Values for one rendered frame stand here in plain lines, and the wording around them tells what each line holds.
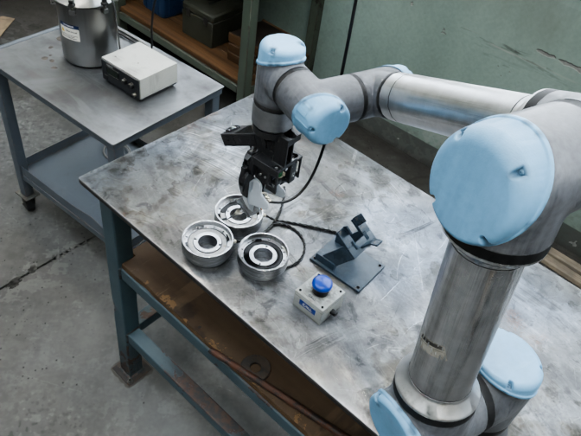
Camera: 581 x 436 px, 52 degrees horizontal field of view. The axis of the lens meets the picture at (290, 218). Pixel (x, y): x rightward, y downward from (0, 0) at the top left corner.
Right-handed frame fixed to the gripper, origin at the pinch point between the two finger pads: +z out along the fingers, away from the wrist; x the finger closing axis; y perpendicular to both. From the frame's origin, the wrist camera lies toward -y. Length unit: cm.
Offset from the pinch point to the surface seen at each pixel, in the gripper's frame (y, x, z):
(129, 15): -185, 119, 70
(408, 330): 36.8, 5.8, 13.2
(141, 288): -24.2, -10.2, 40.1
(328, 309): 23.5, -4.1, 9.5
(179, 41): -147, 118, 69
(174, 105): -61, 35, 25
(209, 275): 0.0, -11.8, 13.2
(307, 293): 18.7, -4.6, 8.6
